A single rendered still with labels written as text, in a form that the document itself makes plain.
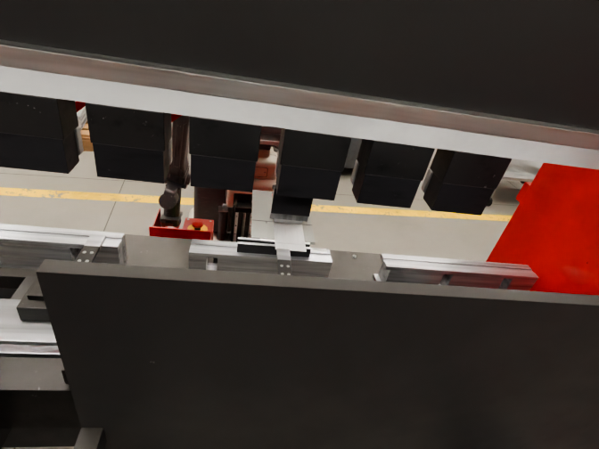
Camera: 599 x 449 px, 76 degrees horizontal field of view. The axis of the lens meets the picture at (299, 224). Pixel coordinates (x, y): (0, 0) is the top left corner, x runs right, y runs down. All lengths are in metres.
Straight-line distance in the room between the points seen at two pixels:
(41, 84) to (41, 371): 0.52
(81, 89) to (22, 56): 0.23
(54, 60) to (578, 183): 1.31
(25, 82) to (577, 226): 1.42
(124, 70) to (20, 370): 0.52
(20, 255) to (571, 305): 1.15
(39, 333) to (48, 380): 0.12
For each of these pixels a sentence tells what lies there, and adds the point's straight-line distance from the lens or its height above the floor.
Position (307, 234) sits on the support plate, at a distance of 1.10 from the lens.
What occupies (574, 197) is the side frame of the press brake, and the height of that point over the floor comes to 1.20.
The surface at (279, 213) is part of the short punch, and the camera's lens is 0.98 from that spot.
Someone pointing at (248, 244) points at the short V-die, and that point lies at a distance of 1.03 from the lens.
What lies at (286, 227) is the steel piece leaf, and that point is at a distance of 1.11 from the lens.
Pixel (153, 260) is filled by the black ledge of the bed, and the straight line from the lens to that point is 1.17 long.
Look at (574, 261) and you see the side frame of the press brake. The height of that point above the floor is 1.06.
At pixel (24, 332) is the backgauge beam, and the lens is 0.90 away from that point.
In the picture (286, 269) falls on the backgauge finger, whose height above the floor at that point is 1.00.
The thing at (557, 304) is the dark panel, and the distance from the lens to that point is 0.59.
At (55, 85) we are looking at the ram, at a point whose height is 1.37.
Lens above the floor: 1.63
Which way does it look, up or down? 34 degrees down
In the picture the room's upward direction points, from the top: 12 degrees clockwise
